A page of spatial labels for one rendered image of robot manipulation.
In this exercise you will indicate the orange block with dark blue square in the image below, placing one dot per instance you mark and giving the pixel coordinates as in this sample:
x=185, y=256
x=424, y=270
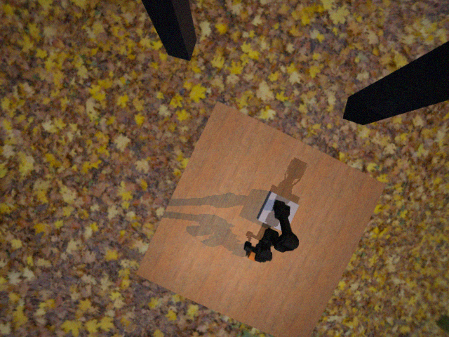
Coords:
x=251, y=255

